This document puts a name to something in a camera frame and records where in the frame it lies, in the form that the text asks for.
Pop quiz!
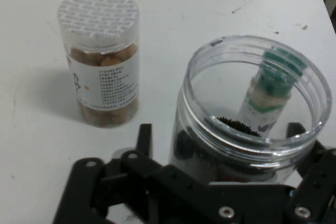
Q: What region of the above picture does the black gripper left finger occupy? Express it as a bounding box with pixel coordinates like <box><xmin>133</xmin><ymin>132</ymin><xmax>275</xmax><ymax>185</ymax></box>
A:
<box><xmin>52</xmin><ymin>123</ymin><xmax>218</xmax><ymax>224</ymax></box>

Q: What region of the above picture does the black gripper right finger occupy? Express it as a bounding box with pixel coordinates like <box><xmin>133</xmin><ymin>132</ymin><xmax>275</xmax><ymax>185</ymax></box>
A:
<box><xmin>285</xmin><ymin>122</ymin><xmax>336</xmax><ymax>224</ymax></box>

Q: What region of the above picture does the clear jar with black seeds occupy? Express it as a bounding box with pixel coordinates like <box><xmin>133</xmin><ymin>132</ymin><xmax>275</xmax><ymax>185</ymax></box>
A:
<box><xmin>167</xmin><ymin>34</ymin><xmax>332</xmax><ymax>183</ymax></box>

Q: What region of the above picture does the small spice bottle green cap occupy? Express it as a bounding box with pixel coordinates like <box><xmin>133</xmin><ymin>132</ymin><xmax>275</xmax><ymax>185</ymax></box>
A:
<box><xmin>236</xmin><ymin>46</ymin><xmax>308</xmax><ymax>135</ymax></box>

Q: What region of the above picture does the labelled jar of brown nuts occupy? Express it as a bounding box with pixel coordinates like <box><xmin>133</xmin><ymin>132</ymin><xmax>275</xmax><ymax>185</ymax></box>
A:
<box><xmin>57</xmin><ymin>0</ymin><xmax>140</xmax><ymax>128</ymax></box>

